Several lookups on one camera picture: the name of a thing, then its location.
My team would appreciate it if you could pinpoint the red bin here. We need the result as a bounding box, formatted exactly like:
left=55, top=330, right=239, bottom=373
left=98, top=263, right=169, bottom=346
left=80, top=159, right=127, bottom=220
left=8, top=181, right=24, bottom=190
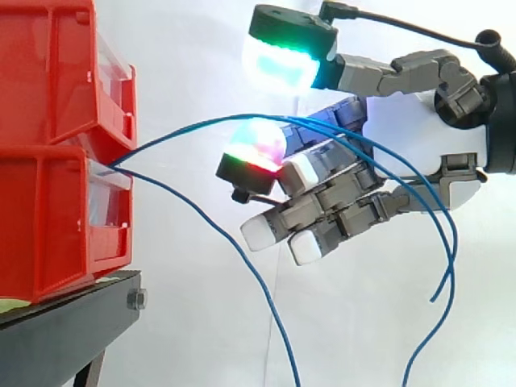
left=0, top=0, right=139, bottom=158
left=0, top=145, right=135, bottom=305

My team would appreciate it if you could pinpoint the blue cable bundle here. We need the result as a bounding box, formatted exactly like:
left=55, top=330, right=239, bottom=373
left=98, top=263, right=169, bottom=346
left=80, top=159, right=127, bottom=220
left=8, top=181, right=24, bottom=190
left=107, top=113, right=460, bottom=387

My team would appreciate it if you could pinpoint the black coiled cable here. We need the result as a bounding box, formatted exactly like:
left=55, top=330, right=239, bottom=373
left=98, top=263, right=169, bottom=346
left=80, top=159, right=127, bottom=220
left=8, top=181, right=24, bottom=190
left=474, top=29, right=516, bottom=77

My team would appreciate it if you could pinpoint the black stand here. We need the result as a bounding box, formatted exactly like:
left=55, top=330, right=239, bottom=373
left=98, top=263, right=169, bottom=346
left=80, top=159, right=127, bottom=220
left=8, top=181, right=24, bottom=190
left=0, top=268, right=148, bottom=387

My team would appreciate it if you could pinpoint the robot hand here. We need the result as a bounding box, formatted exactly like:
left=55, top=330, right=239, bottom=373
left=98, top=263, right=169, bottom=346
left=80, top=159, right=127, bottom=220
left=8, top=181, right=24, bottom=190
left=215, top=2, right=490, bottom=267

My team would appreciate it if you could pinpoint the thin black cable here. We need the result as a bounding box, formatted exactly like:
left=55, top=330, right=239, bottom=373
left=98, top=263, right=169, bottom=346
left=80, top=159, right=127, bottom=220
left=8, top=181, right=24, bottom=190
left=318, top=0, right=481, bottom=48

